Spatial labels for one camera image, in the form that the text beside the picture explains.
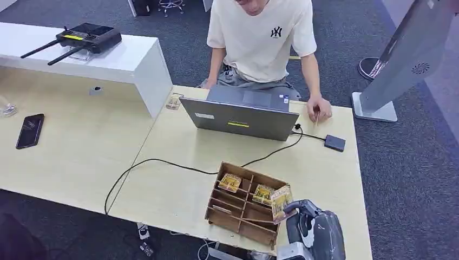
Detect person's left hand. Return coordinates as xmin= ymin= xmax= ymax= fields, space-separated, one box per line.
xmin=306 ymin=94 xmax=333 ymax=124

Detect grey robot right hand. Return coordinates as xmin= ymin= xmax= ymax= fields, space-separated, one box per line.
xmin=283 ymin=199 xmax=347 ymax=260

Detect yellow printed card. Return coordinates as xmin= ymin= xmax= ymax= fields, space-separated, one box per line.
xmin=270 ymin=185 xmax=298 ymax=225

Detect small clear card holder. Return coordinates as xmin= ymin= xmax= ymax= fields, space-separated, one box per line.
xmin=165 ymin=93 xmax=184 ymax=111

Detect small dark external drive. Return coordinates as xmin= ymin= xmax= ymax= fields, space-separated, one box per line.
xmin=324 ymin=134 xmax=347 ymax=153

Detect grey laptop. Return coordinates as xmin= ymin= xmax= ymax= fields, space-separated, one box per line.
xmin=179 ymin=84 xmax=300 ymax=142

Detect round dark floor base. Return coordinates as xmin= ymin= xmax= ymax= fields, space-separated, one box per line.
xmin=358 ymin=56 xmax=386 ymax=81

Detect person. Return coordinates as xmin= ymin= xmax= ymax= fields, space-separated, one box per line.
xmin=199 ymin=0 xmax=333 ymax=125

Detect white desk shelf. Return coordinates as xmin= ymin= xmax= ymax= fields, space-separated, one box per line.
xmin=0 ymin=22 xmax=174 ymax=119

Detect chrome chair base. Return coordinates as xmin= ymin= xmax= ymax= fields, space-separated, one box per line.
xmin=158 ymin=0 xmax=186 ymax=17

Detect wooden divided card box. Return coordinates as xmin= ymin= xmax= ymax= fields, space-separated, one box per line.
xmin=204 ymin=161 xmax=288 ymax=250

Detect black floor box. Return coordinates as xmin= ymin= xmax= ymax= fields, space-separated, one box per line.
xmin=128 ymin=0 xmax=157 ymax=17

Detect grey kiosk stand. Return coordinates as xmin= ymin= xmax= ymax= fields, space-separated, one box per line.
xmin=351 ymin=0 xmax=459 ymax=124

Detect black remote controller with antennas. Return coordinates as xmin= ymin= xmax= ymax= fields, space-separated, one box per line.
xmin=20 ymin=23 xmax=123 ymax=67

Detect white power strip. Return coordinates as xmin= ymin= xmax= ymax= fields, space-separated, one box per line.
xmin=137 ymin=223 xmax=152 ymax=241

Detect black smartphone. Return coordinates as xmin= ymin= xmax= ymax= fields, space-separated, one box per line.
xmin=15 ymin=113 xmax=45 ymax=150

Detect clear glass object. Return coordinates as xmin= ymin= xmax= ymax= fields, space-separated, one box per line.
xmin=0 ymin=96 xmax=18 ymax=118

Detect short black cable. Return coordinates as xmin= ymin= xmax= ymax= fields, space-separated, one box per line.
xmin=291 ymin=132 xmax=326 ymax=141

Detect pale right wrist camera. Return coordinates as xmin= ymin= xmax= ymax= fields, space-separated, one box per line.
xmin=277 ymin=242 xmax=314 ymax=260

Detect long black cable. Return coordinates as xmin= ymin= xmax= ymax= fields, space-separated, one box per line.
xmin=104 ymin=123 xmax=304 ymax=216

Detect white cable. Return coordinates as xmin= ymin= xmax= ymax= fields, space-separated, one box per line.
xmin=196 ymin=240 xmax=219 ymax=260

